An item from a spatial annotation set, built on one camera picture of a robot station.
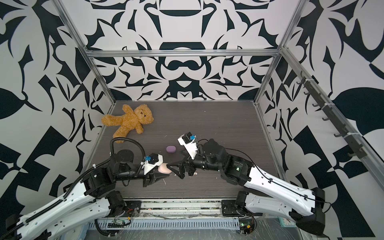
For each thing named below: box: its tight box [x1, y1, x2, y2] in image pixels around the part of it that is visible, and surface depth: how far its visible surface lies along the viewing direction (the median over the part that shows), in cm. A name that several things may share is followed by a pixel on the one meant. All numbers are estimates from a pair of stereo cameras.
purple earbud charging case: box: [166, 145, 177, 154], surface depth 95 cm
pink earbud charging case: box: [158, 163, 172, 174], surface depth 61 cm
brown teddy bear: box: [102, 104, 154, 144], surface depth 101 cm
